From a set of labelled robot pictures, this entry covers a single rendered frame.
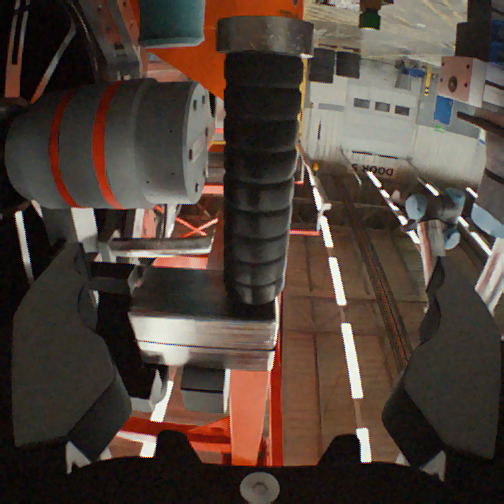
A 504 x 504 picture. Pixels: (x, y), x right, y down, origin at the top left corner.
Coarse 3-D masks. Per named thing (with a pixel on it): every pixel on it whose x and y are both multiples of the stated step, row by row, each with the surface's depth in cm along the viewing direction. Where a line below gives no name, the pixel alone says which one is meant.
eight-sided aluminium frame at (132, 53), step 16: (80, 0) 31; (96, 0) 33; (112, 0) 32; (128, 0) 36; (96, 16) 35; (112, 16) 35; (128, 16) 38; (96, 32) 38; (112, 32) 41; (128, 32) 39; (112, 48) 43; (128, 48) 43; (144, 48) 46; (112, 64) 46; (128, 64) 46; (144, 64) 48; (112, 80) 48; (112, 208) 54; (112, 224) 54; (128, 224) 54
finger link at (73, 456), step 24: (0, 336) 6; (0, 360) 6; (0, 384) 5; (0, 408) 5; (0, 432) 4; (0, 456) 4; (24, 456) 4; (48, 456) 4; (72, 456) 4; (0, 480) 3; (24, 480) 4; (48, 480) 4
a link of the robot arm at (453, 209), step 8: (448, 192) 88; (456, 192) 86; (448, 200) 87; (456, 200) 86; (464, 200) 86; (448, 208) 86; (456, 208) 87; (448, 216) 89; (456, 216) 89; (448, 224) 91; (456, 224) 91
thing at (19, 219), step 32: (0, 0) 24; (32, 0) 27; (64, 0) 31; (0, 32) 32; (32, 32) 35; (64, 32) 37; (0, 64) 26; (32, 64) 42; (64, 64) 43; (96, 64) 46; (0, 96) 27; (32, 96) 33; (0, 128) 32; (0, 192) 34; (0, 224) 31; (32, 224) 54; (96, 224) 55; (0, 256) 51; (32, 256) 51; (0, 288) 45; (0, 320) 37
